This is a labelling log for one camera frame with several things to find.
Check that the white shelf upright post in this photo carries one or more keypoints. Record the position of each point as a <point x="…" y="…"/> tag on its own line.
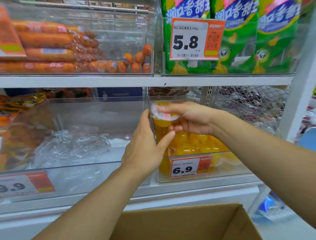
<point x="298" y="94"/>

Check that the yellow jelly cup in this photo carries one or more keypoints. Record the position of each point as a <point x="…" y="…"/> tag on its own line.
<point x="161" y="118"/>

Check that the person's right thumb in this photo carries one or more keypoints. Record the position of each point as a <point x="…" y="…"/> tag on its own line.
<point x="178" y="126"/>

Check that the person's left thumb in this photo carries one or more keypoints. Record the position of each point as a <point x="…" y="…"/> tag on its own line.
<point x="166" y="142"/>

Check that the large orange white price tag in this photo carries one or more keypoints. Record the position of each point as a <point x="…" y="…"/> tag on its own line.
<point x="188" y="39"/>

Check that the pile of yellow jelly cups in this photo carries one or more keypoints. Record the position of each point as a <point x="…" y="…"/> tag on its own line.
<point x="195" y="144"/>

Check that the person's left forearm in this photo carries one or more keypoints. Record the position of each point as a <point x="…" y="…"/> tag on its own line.
<point x="98" y="205"/>

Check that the blue plastic packet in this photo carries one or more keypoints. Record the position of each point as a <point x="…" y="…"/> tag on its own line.
<point x="267" y="205"/>

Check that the empty clear plastic bin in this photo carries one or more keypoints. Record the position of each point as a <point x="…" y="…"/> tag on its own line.
<point x="98" y="116"/>

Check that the crumpled clear plastic wrap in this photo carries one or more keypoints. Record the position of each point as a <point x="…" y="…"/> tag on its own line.
<point x="74" y="145"/>

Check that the dark blue box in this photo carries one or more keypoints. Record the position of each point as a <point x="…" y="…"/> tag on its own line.
<point x="118" y="92"/>

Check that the pile of orange sausages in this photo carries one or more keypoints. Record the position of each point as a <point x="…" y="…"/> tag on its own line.
<point x="49" y="54"/>

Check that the pile of orange snack packets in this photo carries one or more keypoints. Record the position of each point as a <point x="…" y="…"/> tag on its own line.
<point x="17" y="123"/>

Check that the clear bin with green packets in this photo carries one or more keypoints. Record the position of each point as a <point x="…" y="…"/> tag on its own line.
<point x="284" y="66"/>

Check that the clear bin with jelly cups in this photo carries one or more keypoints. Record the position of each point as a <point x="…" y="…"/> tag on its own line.
<point x="222" y="170"/>

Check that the white shelf board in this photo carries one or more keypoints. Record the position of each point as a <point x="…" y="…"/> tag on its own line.
<point x="123" y="81"/>
<point x="172" y="191"/>

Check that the brown cardboard box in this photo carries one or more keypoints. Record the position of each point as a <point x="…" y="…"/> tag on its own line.
<point x="192" y="222"/>

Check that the person's right forearm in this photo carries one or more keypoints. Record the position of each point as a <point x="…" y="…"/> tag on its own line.
<point x="266" y="158"/>

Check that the small orange white price tag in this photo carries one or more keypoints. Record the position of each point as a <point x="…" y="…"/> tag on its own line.
<point x="187" y="167"/>

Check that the person's left hand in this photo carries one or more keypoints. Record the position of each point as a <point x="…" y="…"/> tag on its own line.
<point x="140" y="150"/>

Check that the person's right hand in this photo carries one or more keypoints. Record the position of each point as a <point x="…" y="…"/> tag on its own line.
<point x="197" y="117"/>

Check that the clear bin with sausages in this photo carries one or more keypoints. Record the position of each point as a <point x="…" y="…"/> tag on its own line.
<point x="118" y="29"/>

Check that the green snack packet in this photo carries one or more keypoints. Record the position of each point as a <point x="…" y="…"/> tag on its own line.
<point x="276" y="37"/>
<point x="167" y="64"/>
<point x="238" y="37"/>

